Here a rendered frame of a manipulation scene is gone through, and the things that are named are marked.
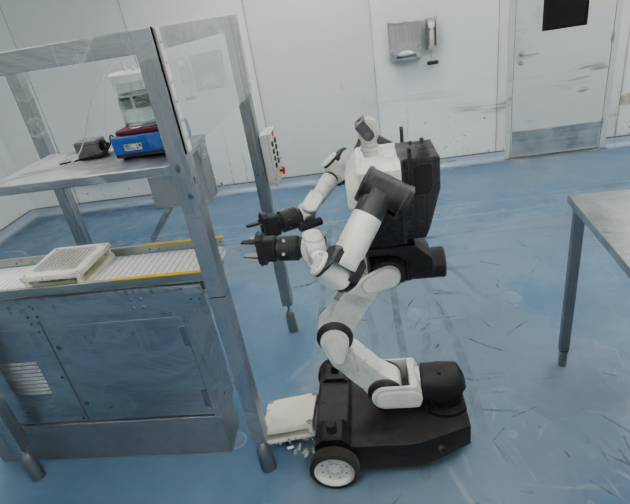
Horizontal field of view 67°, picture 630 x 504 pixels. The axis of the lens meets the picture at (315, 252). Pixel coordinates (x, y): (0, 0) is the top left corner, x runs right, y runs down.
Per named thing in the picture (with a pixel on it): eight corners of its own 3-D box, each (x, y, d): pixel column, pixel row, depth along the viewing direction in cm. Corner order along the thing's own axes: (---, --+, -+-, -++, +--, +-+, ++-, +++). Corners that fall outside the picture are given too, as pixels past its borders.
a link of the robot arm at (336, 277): (326, 275, 157) (340, 303, 140) (301, 261, 154) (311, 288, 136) (344, 249, 155) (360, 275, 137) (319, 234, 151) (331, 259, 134)
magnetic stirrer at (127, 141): (193, 136, 173) (186, 111, 169) (174, 153, 154) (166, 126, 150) (141, 143, 175) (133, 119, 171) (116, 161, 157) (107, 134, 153)
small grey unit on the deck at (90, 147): (117, 150, 171) (111, 133, 168) (108, 156, 165) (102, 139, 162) (86, 155, 173) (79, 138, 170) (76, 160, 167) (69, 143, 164)
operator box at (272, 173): (283, 173, 260) (274, 126, 248) (278, 184, 245) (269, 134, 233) (272, 174, 261) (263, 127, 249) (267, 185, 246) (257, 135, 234)
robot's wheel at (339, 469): (306, 473, 198) (353, 482, 198) (305, 484, 193) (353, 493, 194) (315, 441, 188) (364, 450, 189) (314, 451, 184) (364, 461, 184)
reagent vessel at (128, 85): (176, 115, 166) (161, 57, 157) (161, 125, 152) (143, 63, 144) (135, 120, 168) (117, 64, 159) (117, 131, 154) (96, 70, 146)
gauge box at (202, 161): (218, 191, 186) (205, 141, 177) (211, 202, 177) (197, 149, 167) (165, 198, 189) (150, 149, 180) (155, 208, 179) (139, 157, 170)
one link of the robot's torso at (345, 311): (340, 335, 203) (407, 256, 183) (339, 363, 188) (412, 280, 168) (310, 318, 200) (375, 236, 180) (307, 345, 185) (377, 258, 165)
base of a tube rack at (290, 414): (311, 422, 206) (313, 427, 206) (317, 391, 229) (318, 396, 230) (258, 432, 210) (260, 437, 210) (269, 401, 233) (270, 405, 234)
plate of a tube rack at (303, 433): (314, 432, 207) (316, 436, 207) (320, 400, 230) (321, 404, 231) (261, 442, 211) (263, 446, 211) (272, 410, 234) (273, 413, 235)
